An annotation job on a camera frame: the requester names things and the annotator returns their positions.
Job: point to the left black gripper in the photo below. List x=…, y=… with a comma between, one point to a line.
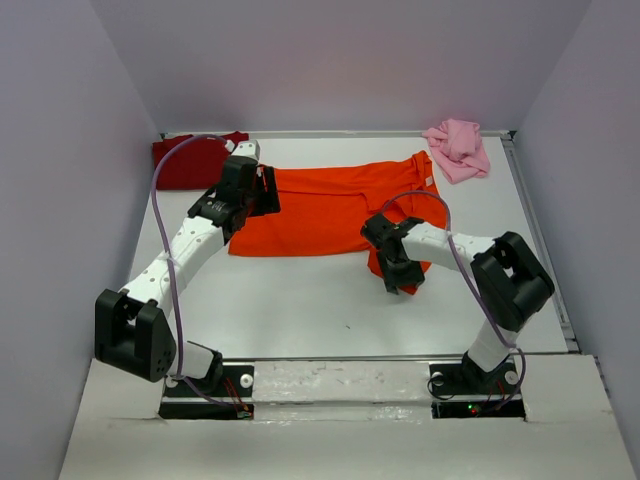
x=269, y=201

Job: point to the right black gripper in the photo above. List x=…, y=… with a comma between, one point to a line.
x=393, y=280

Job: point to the orange t-shirt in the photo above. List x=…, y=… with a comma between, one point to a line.
x=324, y=209

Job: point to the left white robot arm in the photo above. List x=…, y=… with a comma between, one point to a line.
x=138, y=329

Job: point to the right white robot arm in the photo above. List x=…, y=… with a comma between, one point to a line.
x=503, y=274

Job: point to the dark red folded t-shirt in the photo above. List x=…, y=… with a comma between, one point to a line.
x=198, y=165

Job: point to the pink crumpled t-shirt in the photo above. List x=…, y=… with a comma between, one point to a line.
x=457, y=149

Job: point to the white front cover board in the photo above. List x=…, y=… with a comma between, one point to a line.
x=569, y=432

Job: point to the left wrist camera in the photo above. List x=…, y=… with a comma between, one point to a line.
x=249, y=149

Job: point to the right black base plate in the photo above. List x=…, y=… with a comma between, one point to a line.
x=454, y=397

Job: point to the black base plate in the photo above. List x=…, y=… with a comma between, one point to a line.
x=230, y=398
x=454, y=397

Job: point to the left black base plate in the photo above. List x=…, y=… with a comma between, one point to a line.
x=230, y=398

